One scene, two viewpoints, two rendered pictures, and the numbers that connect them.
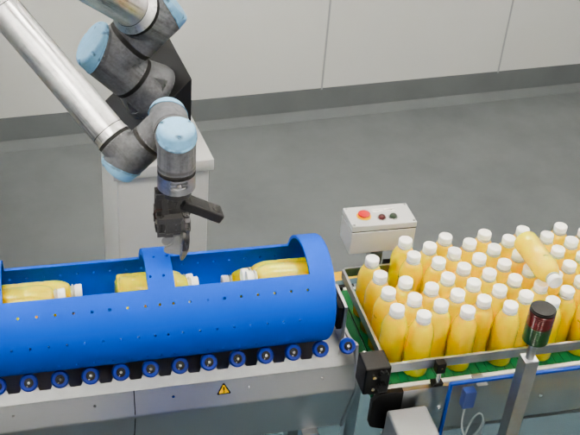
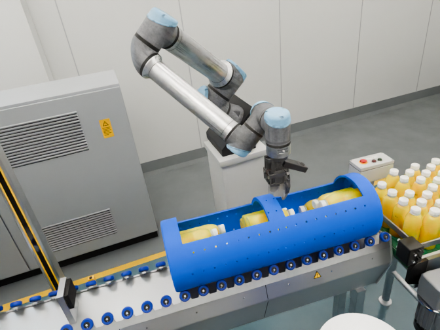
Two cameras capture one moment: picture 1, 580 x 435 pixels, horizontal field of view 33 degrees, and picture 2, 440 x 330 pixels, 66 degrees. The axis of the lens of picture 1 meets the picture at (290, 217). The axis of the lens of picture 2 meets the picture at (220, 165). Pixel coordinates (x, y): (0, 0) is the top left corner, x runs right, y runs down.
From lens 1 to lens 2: 113 cm
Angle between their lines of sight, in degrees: 7
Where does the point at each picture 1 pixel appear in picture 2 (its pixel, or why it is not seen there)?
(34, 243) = (176, 210)
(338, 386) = (382, 262)
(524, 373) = not seen: outside the picture
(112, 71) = not seen: hidden behind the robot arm
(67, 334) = (225, 257)
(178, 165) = (281, 136)
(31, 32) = (173, 77)
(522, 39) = (361, 92)
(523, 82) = (364, 110)
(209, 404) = (310, 285)
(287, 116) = not seen: hidden behind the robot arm
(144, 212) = (237, 182)
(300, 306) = (362, 217)
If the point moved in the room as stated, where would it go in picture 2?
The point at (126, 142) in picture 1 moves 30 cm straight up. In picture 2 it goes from (241, 131) to (234, 52)
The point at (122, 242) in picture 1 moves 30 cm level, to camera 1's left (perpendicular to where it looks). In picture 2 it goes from (228, 200) to (181, 203)
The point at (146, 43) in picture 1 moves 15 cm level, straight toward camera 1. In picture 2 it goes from (228, 91) to (233, 99)
